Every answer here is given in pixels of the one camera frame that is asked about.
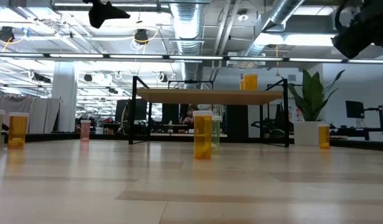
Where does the white building column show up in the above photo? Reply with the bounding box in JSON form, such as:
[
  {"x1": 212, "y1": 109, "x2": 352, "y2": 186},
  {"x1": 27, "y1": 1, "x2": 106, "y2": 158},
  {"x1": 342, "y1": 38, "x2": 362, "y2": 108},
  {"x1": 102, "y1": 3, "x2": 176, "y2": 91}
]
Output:
[{"x1": 51, "y1": 61, "x2": 78, "y2": 133}]

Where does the silver ventilation duct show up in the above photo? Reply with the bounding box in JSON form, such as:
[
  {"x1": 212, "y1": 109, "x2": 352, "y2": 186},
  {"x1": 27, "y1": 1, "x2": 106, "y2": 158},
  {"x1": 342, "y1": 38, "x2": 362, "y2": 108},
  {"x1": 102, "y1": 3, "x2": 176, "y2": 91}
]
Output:
[
  {"x1": 234, "y1": 0, "x2": 306, "y2": 68},
  {"x1": 169, "y1": 0, "x2": 207, "y2": 82}
]

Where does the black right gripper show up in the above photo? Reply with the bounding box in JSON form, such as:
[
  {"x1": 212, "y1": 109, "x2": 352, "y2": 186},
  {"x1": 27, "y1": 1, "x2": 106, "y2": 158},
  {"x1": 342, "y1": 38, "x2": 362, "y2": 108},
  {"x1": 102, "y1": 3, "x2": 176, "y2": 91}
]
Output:
[{"x1": 331, "y1": 12, "x2": 383, "y2": 60}]

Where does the wooden shelf with black frame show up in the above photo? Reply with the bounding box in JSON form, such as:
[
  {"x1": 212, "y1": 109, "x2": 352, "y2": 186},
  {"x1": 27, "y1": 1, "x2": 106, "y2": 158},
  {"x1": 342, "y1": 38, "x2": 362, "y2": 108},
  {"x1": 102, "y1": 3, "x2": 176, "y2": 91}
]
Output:
[{"x1": 128, "y1": 75, "x2": 290, "y2": 149}]

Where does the black desk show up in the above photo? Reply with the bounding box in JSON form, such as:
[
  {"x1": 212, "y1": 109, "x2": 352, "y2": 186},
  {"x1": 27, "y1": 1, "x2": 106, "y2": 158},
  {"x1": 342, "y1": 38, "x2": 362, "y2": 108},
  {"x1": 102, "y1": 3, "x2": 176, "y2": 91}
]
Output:
[{"x1": 329, "y1": 126, "x2": 383, "y2": 141}]

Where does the black monitor on arm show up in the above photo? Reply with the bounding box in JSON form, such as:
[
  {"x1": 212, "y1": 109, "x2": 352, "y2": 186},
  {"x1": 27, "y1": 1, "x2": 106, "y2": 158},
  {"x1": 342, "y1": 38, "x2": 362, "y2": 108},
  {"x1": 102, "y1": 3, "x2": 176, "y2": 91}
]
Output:
[{"x1": 345, "y1": 100, "x2": 383, "y2": 130}]

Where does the small orange pill bottle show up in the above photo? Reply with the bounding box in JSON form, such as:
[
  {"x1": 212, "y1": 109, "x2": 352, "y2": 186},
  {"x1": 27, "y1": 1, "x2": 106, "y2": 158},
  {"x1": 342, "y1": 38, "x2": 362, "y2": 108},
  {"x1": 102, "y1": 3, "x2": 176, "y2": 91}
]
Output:
[
  {"x1": 318, "y1": 123, "x2": 331, "y2": 149},
  {"x1": 7, "y1": 111, "x2": 30, "y2": 150},
  {"x1": 192, "y1": 110, "x2": 214, "y2": 161}
]

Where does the black monitor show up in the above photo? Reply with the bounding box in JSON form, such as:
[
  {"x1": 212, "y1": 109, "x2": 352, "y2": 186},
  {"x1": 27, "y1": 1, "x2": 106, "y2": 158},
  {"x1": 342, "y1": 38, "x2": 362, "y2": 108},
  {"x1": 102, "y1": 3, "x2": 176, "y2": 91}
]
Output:
[{"x1": 115, "y1": 98, "x2": 148, "y2": 123}]

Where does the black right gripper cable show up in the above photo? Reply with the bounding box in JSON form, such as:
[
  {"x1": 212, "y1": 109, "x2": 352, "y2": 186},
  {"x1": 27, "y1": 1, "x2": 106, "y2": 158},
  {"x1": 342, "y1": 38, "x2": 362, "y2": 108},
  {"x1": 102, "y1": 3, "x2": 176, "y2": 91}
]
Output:
[{"x1": 333, "y1": 0, "x2": 351, "y2": 32}]

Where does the overhead bar with light strips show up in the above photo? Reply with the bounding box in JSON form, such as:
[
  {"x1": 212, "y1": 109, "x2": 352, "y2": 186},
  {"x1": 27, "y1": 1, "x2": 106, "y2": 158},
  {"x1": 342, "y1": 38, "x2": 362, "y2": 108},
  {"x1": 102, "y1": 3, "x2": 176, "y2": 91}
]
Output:
[{"x1": 0, "y1": 52, "x2": 383, "y2": 65}]

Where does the green plant in white pot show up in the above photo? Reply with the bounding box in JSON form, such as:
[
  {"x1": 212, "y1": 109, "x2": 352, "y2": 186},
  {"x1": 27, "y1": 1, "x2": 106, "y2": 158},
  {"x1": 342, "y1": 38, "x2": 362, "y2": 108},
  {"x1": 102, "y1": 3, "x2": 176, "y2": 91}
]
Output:
[{"x1": 286, "y1": 68, "x2": 346, "y2": 147}]

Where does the grey cloth partition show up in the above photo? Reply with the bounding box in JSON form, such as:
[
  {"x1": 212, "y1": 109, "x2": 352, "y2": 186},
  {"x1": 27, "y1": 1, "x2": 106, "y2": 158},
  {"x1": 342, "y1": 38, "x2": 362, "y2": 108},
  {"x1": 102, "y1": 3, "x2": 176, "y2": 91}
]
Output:
[
  {"x1": 29, "y1": 98, "x2": 61, "y2": 134},
  {"x1": 0, "y1": 96, "x2": 35, "y2": 133}
]

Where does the pink pill bottle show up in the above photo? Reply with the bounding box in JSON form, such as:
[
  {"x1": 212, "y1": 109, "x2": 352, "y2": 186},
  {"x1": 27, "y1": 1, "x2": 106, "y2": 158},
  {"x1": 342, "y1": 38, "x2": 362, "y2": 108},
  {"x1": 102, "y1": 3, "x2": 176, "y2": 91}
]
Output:
[{"x1": 80, "y1": 119, "x2": 92, "y2": 142}]

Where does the person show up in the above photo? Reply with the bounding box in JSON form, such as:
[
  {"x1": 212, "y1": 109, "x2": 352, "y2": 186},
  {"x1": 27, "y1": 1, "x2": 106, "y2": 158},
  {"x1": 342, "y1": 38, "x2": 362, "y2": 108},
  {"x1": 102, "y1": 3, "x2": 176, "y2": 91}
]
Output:
[{"x1": 178, "y1": 104, "x2": 195, "y2": 127}]

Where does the black ceiling device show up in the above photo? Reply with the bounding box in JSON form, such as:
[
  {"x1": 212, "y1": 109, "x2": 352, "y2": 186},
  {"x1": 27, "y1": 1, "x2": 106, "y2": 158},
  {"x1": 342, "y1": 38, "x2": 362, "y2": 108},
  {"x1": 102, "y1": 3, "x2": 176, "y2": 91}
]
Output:
[
  {"x1": 134, "y1": 28, "x2": 149, "y2": 44},
  {"x1": 0, "y1": 26, "x2": 15, "y2": 43}
]

